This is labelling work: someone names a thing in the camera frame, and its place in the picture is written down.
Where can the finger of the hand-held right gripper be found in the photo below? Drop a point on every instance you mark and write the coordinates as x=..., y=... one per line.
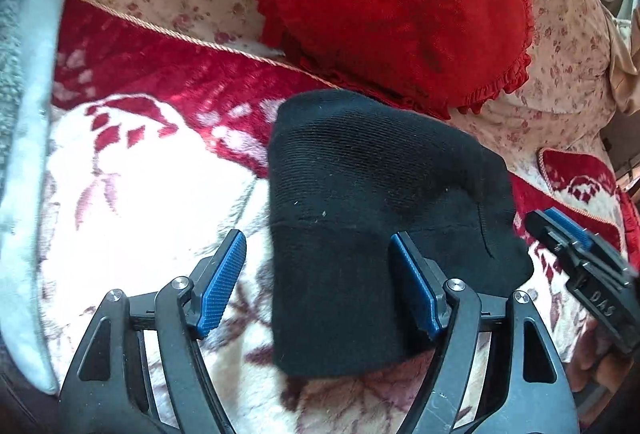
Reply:
x=567, y=226

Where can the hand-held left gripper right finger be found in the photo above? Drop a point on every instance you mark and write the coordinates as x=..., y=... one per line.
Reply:
x=412, y=286

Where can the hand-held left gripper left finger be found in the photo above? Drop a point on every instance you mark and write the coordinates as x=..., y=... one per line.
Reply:
x=222, y=281

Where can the person's right hand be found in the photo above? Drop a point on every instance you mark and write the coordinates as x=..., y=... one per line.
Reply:
x=600, y=371

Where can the red and white plush blanket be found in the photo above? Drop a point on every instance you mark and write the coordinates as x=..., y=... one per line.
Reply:
x=150, y=163

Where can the beige cloth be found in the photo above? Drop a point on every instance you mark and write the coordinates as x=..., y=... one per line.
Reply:
x=625, y=63

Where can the grey fleece garment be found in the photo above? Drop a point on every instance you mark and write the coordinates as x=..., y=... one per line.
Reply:
x=25, y=113

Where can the red heart-shaped cushion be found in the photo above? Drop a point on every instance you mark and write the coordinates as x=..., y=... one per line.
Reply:
x=390, y=3

